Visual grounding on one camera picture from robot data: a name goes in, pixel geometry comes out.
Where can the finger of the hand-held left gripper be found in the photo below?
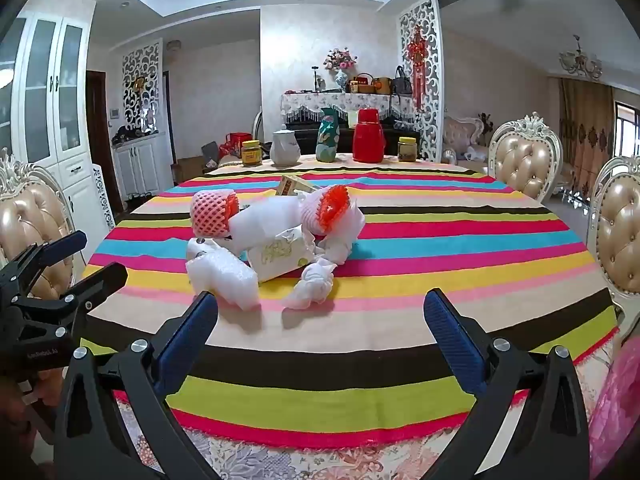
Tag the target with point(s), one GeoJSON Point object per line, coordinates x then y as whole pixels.
{"type": "Point", "coordinates": [102, 282]}
{"type": "Point", "coordinates": [60, 247]}

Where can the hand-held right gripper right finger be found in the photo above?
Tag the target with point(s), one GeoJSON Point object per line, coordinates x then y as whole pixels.
{"type": "Point", "coordinates": [452, 332]}

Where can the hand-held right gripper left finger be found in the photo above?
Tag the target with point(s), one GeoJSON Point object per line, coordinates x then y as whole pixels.
{"type": "Point", "coordinates": [187, 330]}

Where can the white foam item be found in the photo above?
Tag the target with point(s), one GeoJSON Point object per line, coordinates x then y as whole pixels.
{"type": "Point", "coordinates": [225, 272]}

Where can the white gold-print paper packet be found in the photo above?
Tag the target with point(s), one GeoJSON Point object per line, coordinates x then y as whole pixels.
{"type": "Point", "coordinates": [277, 255]}

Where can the pink foam fruit net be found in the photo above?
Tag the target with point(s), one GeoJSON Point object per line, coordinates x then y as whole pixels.
{"type": "Point", "coordinates": [207, 212]}
{"type": "Point", "coordinates": [320, 207]}

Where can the white tissue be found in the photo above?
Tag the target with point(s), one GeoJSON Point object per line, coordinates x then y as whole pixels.
{"type": "Point", "coordinates": [310, 285]}

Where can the yellow orange cardboard box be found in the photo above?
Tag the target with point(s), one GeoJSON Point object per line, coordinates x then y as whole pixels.
{"type": "Point", "coordinates": [290, 186]}

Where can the person's left hand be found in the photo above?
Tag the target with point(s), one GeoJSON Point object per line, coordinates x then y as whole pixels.
{"type": "Point", "coordinates": [25, 410]}

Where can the beige tufted dining chair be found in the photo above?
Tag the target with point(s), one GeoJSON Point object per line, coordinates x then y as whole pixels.
{"type": "Point", "coordinates": [617, 230]}
{"type": "Point", "coordinates": [30, 220]}
{"type": "Point", "coordinates": [525, 160]}

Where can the white lattice panel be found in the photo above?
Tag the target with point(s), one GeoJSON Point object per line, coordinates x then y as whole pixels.
{"type": "Point", "coordinates": [104, 200]}

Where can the striped tablecloth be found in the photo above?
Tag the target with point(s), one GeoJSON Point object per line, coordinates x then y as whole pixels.
{"type": "Point", "coordinates": [400, 270]}

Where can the white low cabinet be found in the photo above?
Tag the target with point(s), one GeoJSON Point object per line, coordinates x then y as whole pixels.
{"type": "Point", "coordinates": [142, 165]}

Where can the dark wooden door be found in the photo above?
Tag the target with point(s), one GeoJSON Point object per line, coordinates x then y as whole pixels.
{"type": "Point", "coordinates": [97, 135]}

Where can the white glass-door cabinet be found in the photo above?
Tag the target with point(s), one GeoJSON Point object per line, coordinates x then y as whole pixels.
{"type": "Point", "coordinates": [45, 110]}

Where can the brown cardboard box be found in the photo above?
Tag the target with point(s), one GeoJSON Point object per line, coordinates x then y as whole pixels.
{"type": "Point", "coordinates": [190, 169]}

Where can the pink garment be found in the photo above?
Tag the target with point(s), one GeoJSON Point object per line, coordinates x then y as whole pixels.
{"type": "Point", "coordinates": [617, 410]}

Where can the yellow-lid glass jar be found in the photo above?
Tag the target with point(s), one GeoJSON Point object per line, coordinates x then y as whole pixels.
{"type": "Point", "coordinates": [407, 151]}
{"type": "Point", "coordinates": [251, 154]}

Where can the white lattice screen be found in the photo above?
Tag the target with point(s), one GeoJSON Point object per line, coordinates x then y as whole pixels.
{"type": "Point", "coordinates": [430, 60]}
{"type": "Point", "coordinates": [135, 70]}

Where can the beige carved sofa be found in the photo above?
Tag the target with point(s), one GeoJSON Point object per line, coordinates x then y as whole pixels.
{"type": "Point", "coordinates": [462, 135]}

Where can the white ceramic teapot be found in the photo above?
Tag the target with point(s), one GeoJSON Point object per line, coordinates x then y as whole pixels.
{"type": "Point", "coordinates": [285, 150]}

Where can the red thermos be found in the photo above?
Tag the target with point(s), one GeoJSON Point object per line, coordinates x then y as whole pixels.
{"type": "Point", "coordinates": [368, 140]}

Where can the green floral vase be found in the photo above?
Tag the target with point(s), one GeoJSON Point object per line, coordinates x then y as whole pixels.
{"type": "Point", "coordinates": [327, 137]}

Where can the brown curtain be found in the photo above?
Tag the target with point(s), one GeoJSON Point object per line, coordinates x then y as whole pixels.
{"type": "Point", "coordinates": [585, 130]}

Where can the lace-covered dark piano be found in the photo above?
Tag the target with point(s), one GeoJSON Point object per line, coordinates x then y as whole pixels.
{"type": "Point", "coordinates": [300, 105]}

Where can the black handbag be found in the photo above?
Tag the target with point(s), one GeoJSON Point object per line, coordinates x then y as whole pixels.
{"type": "Point", "coordinates": [402, 85]}

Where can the orange basket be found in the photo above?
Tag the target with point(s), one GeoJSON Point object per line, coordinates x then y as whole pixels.
{"type": "Point", "coordinates": [380, 86]}

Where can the window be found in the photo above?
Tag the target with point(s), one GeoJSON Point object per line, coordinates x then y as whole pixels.
{"type": "Point", "coordinates": [627, 130]}

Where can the red knot ornament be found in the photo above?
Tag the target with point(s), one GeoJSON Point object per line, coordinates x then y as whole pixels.
{"type": "Point", "coordinates": [416, 52]}

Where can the pink flower bouquet vase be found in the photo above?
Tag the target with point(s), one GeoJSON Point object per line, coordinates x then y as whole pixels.
{"type": "Point", "coordinates": [340, 62]}

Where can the chandelier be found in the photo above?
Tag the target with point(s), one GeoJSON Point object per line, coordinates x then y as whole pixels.
{"type": "Point", "coordinates": [580, 62]}

